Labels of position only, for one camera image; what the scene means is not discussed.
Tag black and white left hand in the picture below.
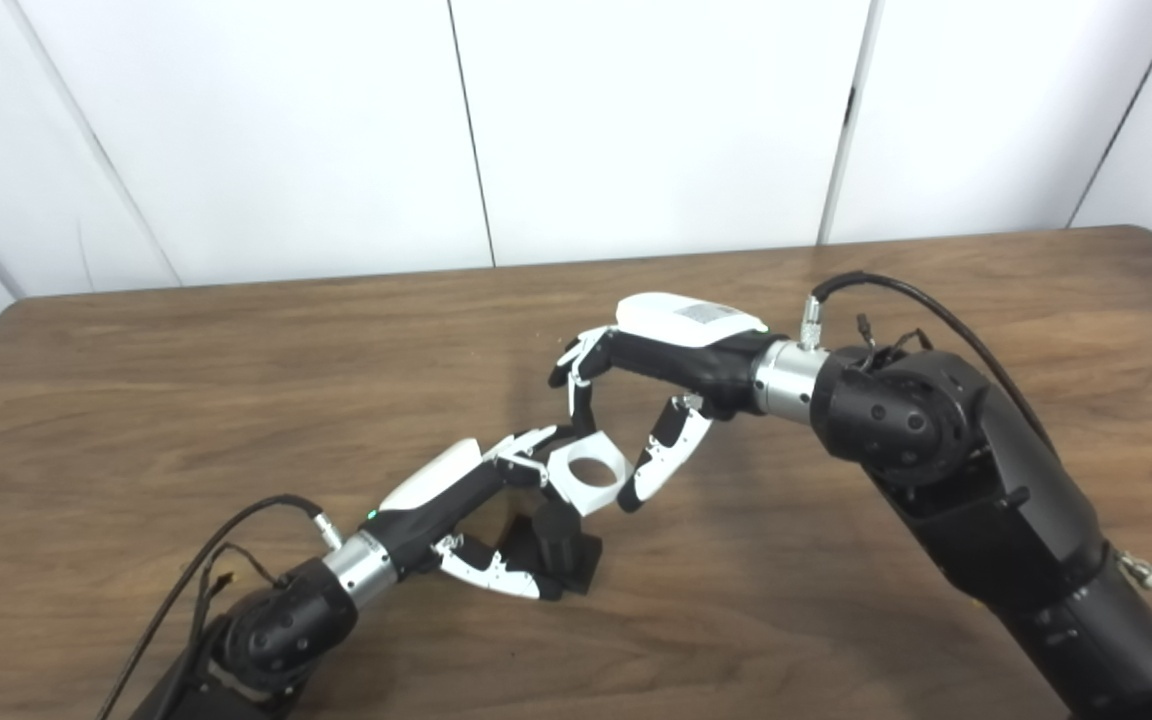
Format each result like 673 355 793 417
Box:
361 425 577 601

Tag black and white right hand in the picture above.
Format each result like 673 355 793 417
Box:
548 292 787 513

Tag white square piece with hole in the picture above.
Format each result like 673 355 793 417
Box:
546 432 635 518

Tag black peg with square base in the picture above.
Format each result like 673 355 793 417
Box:
496 497 604 596

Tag thin right arm wires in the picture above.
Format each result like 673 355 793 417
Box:
856 315 937 366

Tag thin arm wires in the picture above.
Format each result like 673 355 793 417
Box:
856 315 937 366
191 543 282 641

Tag thin left arm wires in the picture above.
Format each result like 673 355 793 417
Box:
191 543 282 641

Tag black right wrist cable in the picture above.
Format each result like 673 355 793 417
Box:
798 271 1152 606

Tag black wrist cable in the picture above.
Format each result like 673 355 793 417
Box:
798 271 1152 606
96 495 345 720

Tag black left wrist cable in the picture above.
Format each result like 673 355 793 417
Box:
96 495 345 720

